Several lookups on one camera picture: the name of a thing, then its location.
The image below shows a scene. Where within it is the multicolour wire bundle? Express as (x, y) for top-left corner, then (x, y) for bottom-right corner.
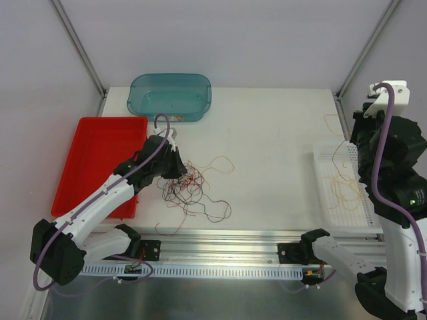
(155, 155), (236, 237)

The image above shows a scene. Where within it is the orange wire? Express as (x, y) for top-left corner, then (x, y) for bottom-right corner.
(324, 113), (355, 183)

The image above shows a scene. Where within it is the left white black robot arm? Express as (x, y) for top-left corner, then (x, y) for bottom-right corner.
(30, 133), (187, 291)

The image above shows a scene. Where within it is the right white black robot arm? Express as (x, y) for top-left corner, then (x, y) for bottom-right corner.
(285, 103), (426, 319)

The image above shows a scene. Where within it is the red plastic tray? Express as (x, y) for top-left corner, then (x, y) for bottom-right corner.
(51, 117), (148, 218)

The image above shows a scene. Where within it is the teal plastic tub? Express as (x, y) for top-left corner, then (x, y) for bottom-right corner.
(127, 73), (212, 122)

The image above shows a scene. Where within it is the white perforated plastic basket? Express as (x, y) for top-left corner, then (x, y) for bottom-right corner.
(313, 141), (382, 234)

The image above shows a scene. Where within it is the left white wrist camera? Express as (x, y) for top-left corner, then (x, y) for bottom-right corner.
(148, 127), (179, 152)

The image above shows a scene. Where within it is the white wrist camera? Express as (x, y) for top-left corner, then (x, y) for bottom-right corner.
(148, 127), (179, 152)
(362, 79), (410, 119)

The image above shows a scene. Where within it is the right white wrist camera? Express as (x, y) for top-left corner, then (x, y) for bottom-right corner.
(362, 79), (410, 119)

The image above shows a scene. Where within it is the aluminium mounting rail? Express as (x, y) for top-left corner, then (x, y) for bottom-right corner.
(135, 227), (386, 266)

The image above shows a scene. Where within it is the white slotted cable duct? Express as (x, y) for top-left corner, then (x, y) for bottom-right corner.
(80, 263), (303, 281)

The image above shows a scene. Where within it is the right aluminium frame post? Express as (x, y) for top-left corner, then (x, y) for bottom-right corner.
(335, 0), (403, 101)

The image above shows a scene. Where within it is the aluminium frame post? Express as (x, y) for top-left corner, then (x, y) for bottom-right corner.
(335, 0), (403, 101)
(49, 0), (107, 97)

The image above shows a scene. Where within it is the left aluminium frame post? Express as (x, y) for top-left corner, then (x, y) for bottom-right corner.
(49, 0), (107, 97)

